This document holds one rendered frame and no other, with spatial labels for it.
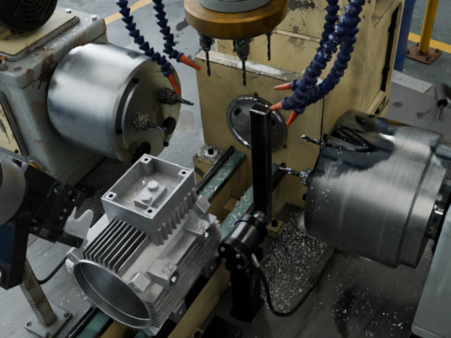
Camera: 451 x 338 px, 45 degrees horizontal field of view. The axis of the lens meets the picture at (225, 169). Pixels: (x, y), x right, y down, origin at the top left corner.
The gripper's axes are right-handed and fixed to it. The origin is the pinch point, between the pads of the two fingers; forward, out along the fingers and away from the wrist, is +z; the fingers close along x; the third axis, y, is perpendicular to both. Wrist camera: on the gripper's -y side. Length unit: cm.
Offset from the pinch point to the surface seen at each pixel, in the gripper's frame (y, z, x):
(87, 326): -12.9, 12.7, -0.5
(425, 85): 113, 145, -19
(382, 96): 62, 55, -24
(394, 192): 27, 12, -41
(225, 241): 10.0, 11.7, -18.1
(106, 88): 29.1, 11.3, 19.0
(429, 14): 185, 203, 2
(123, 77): 32.6, 11.5, 16.5
